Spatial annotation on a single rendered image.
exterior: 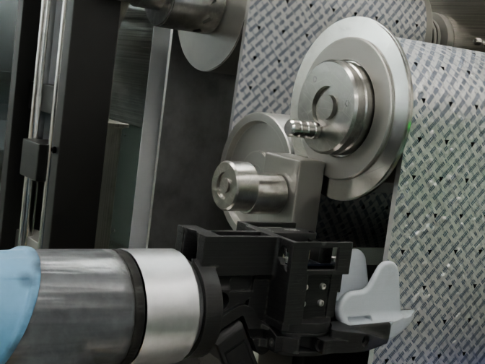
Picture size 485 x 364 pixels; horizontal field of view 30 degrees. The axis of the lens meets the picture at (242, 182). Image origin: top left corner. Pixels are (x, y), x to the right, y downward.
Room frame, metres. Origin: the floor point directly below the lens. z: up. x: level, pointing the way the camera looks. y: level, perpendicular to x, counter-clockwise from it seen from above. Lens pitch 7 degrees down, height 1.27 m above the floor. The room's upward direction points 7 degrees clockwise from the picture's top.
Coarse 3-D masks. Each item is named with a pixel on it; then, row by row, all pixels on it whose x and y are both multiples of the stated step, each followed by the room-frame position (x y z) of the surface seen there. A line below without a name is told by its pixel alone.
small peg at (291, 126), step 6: (288, 120) 0.71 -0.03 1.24; (294, 120) 0.71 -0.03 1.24; (300, 120) 0.72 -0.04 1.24; (288, 126) 0.71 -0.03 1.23; (294, 126) 0.71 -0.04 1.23; (300, 126) 0.71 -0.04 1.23; (306, 126) 0.71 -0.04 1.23; (312, 126) 0.72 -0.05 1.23; (318, 126) 0.72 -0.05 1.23; (288, 132) 0.71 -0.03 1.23; (294, 132) 0.71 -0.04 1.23; (300, 132) 0.71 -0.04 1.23; (306, 132) 0.71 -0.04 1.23; (312, 132) 0.72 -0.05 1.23; (318, 132) 0.72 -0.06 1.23; (306, 138) 0.72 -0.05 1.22; (312, 138) 0.72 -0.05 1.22
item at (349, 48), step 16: (336, 48) 0.74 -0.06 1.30; (352, 48) 0.73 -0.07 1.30; (368, 48) 0.71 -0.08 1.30; (368, 64) 0.71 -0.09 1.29; (384, 64) 0.70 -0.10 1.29; (384, 80) 0.69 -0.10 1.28; (384, 96) 0.69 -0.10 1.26; (384, 112) 0.69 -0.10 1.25; (384, 128) 0.69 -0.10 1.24; (304, 144) 0.77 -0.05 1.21; (368, 144) 0.70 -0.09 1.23; (384, 144) 0.69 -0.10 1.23; (320, 160) 0.74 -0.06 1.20; (336, 160) 0.73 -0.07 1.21; (352, 160) 0.71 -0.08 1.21; (368, 160) 0.70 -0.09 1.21; (336, 176) 0.73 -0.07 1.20; (352, 176) 0.71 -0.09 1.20
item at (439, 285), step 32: (416, 192) 0.70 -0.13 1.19; (448, 192) 0.72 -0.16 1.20; (480, 192) 0.74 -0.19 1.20; (416, 224) 0.70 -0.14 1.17; (448, 224) 0.72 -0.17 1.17; (480, 224) 0.74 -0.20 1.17; (384, 256) 0.69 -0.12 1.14; (416, 256) 0.70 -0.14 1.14; (448, 256) 0.72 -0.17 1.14; (480, 256) 0.74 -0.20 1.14; (416, 288) 0.71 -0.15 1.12; (448, 288) 0.73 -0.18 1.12; (480, 288) 0.75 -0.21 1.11; (416, 320) 0.71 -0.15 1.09; (448, 320) 0.73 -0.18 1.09; (480, 320) 0.75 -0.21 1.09; (384, 352) 0.69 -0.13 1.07; (416, 352) 0.71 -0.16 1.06; (448, 352) 0.73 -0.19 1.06; (480, 352) 0.75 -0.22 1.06
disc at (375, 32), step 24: (336, 24) 0.75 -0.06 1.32; (360, 24) 0.73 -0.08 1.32; (312, 48) 0.78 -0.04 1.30; (384, 48) 0.70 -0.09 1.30; (408, 72) 0.68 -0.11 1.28; (408, 96) 0.67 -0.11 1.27; (408, 120) 0.67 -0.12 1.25; (384, 168) 0.68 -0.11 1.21; (336, 192) 0.73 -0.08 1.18; (360, 192) 0.70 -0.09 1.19
